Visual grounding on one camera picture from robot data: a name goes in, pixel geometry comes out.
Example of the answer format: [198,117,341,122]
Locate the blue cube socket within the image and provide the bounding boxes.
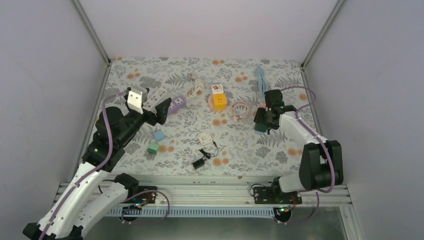
[153,130,166,142]

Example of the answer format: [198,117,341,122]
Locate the yellow cube socket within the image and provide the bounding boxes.
[212,93,228,111]

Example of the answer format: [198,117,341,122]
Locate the white cube socket with sticker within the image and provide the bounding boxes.
[211,84,224,95]

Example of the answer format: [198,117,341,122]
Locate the black power adapter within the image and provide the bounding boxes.
[192,141,219,170]

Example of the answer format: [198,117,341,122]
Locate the dark green cube socket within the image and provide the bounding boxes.
[254,123,268,133]

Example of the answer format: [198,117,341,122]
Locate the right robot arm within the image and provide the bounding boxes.
[254,89,344,204]

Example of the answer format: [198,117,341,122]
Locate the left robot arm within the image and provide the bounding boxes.
[22,93,172,240]

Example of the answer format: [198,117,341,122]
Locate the white power strip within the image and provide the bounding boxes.
[142,87,168,113]

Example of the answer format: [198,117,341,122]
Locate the purple power strip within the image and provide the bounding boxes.
[167,95,187,116]

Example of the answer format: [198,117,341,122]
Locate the light green cube socket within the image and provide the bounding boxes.
[146,142,160,155]

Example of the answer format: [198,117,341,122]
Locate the pink round power socket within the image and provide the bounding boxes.
[207,95,228,112]

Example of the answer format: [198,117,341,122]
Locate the white cube adapter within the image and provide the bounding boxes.
[197,131,214,146]

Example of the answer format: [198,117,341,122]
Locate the floral table mat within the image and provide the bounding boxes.
[104,57,308,177]

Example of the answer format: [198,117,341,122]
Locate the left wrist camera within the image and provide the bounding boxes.
[126,86,149,115]

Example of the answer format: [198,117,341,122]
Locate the white coiled cable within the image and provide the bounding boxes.
[187,73,205,99]

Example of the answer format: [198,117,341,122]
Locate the aluminium rail base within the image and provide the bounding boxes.
[52,175,354,220]

